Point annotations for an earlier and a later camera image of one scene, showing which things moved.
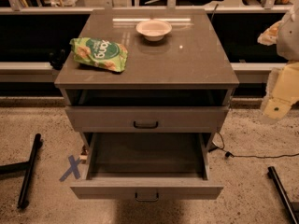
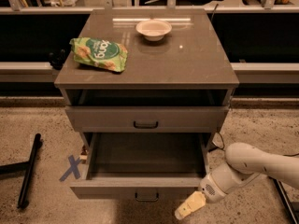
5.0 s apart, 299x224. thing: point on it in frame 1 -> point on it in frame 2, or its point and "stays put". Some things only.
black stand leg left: x=27 y=166 stays put
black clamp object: x=56 y=58 stays put
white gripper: x=289 y=37 -> x=212 y=186
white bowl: x=153 y=30 stays put
